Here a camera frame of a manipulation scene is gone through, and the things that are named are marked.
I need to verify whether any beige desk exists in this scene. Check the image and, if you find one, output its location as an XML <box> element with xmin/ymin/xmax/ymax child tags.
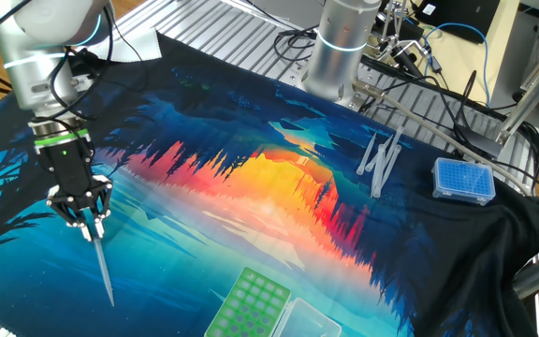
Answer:
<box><xmin>407</xmin><ymin>0</ymin><xmax>521</xmax><ymax>111</ymax></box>

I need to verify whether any clear plastic container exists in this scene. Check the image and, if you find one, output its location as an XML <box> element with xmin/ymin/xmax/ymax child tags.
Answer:
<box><xmin>271</xmin><ymin>297</ymin><xmax>343</xmax><ymax>337</ymax></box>

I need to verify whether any silver wrist camera blue end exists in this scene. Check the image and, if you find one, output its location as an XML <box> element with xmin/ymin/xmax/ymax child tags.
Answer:
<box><xmin>70</xmin><ymin>74</ymin><xmax>96</xmax><ymax>91</ymax></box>

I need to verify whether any silver clamp stand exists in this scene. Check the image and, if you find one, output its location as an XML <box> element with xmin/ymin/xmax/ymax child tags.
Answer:
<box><xmin>375</xmin><ymin>0</ymin><xmax>423</xmax><ymax>62</ymax></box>

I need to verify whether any clear large pipette tip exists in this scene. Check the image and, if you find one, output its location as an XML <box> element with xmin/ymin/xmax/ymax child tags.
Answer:
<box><xmin>365</xmin><ymin>135</ymin><xmax>395</xmax><ymax>173</ymax></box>
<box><xmin>384</xmin><ymin>125</ymin><xmax>405</xmax><ymax>163</ymax></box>
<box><xmin>356</xmin><ymin>132</ymin><xmax>378</xmax><ymax>177</ymax></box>
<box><xmin>374</xmin><ymin>144</ymin><xmax>402</xmax><ymax>198</ymax></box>
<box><xmin>92</xmin><ymin>236</ymin><xmax>116</xmax><ymax>308</ymax></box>
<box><xmin>371</xmin><ymin>143</ymin><xmax>387</xmax><ymax>198</ymax></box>

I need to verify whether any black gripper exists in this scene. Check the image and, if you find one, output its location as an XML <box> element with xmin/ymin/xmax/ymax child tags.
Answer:
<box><xmin>37</xmin><ymin>138</ymin><xmax>114</xmax><ymax>243</ymax></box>

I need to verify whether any black cable coil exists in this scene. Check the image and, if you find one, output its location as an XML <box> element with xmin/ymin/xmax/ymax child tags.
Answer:
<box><xmin>272</xmin><ymin>25</ymin><xmax>321</xmax><ymax>62</ymax></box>

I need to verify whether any black camera cable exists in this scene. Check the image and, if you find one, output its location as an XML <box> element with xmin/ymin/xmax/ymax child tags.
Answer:
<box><xmin>0</xmin><ymin>0</ymin><xmax>149</xmax><ymax>135</ymax></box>

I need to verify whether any green wrist flange ring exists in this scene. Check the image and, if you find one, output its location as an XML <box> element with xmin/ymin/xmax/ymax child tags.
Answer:
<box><xmin>33</xmin><ymin>128</ymin><xmax>92</xmax><ymax>150</ymax></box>

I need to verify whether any green top pipette tip holder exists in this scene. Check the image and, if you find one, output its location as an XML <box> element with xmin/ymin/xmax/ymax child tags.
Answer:
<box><xmin>203</xmin><ymin>266</ymin><xmax>293</xmax><ymax>337</ymax></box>

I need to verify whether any black cable bundle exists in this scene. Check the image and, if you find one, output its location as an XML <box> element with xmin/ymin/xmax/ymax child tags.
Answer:
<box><xmin>357</xmin><ymin>55</ymin><xmax>539</xmax><ymax>198</ymax></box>

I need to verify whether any white cabinet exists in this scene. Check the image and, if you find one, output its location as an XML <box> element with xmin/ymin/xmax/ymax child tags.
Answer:
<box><xmin>488</xmin><ymin>0</ymin><xmax>539</xmax><ymax>155</ymax></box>

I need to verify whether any black box white label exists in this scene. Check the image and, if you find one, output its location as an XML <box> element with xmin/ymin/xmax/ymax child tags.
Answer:
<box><xmin>414</xmin><ymin>0</ymin><xmax>503</xmax><ymax>46</ymax></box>

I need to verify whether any blue pipette tip box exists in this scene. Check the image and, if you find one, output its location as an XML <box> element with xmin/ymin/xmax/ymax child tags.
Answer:
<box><xmin>431</xmin><ymin>156</ymin><xmax>497</xmax><ymax>207</ymax></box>

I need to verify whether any landscape print cloth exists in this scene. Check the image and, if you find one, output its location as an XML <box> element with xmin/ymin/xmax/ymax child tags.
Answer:
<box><xmin>0</xmin><ymin>25</ymin><xmax>539</xmax><ymax>337</ymax></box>

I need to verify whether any blue cable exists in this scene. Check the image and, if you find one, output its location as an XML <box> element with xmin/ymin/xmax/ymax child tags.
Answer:
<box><xmin>421</xmin><ymin>22</ymin><xmax>493</xmax><ymax>110</ymax></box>

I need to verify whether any black power adapter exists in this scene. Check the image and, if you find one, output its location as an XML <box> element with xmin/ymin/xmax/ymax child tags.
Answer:
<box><xmin>456</xmin><ymin>125</ymin><xmax>504</xmax><ymax>158</ymax></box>

